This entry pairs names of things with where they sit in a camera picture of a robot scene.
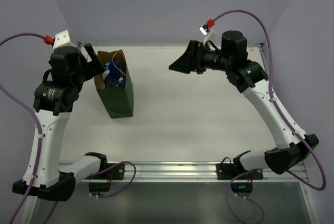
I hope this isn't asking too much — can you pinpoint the blue snack packet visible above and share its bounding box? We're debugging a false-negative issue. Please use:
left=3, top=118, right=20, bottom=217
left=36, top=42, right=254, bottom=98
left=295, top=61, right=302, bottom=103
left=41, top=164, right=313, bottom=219
left=102, top=61, right=126, bottom=88

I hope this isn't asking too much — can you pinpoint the green paper bag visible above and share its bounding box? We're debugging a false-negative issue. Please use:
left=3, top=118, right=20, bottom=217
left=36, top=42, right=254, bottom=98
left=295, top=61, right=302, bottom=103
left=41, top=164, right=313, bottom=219
left=94, top=50, right=134, bottom=119

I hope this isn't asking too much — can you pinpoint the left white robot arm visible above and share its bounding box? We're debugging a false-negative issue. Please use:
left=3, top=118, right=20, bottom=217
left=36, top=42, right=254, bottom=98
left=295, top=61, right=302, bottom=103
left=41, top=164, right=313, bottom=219
left=12, top=43, right=107, bottom=202

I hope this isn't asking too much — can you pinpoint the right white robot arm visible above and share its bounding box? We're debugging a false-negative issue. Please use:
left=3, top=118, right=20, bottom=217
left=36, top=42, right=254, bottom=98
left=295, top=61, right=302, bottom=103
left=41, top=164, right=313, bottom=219
left=169, top=31, right=319, bottom=174

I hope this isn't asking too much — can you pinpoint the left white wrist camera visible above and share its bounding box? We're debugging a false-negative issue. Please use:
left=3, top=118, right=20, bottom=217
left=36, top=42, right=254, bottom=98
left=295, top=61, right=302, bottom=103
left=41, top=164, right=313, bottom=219
left=53, top=30, right=77, bottom=50

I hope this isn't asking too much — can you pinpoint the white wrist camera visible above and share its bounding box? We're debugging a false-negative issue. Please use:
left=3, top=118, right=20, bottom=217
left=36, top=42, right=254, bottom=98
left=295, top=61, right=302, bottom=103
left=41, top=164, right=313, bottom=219
left=199, top=19, right=216, bottom=44
left=53, top=30, right=77, bottom=50

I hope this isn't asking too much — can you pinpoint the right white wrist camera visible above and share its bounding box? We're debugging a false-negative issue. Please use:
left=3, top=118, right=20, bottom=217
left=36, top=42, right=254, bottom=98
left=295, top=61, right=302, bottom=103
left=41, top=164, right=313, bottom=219
left=199, top=19, right=216, bottom=44

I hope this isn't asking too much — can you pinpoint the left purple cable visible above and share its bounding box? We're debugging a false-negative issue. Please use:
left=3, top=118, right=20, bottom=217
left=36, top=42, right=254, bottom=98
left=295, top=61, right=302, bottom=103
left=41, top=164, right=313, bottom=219
left=0, top=32, right=61, bottom=224

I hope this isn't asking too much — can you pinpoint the aluminium mounting rail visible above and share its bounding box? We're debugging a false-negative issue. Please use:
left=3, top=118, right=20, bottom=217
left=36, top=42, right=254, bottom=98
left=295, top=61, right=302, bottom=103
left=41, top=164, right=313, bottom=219
left=58, top=160, right=308, bottom=183

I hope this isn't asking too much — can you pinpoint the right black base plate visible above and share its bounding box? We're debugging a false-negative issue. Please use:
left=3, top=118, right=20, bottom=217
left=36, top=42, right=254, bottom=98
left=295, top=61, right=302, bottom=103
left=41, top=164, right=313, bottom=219
left=216, top=157, right=264, bottom=197

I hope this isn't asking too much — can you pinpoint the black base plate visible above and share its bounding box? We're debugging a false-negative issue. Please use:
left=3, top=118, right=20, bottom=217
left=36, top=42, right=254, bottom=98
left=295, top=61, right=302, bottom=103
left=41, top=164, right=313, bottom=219
left=88, top=162, right=125, bottom=195
left=216, top=157, right=264, bottom=197

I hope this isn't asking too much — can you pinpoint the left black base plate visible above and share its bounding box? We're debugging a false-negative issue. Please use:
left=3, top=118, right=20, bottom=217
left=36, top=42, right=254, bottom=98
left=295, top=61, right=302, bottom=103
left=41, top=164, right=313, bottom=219
left=88, top=162, right=125, bottom=195

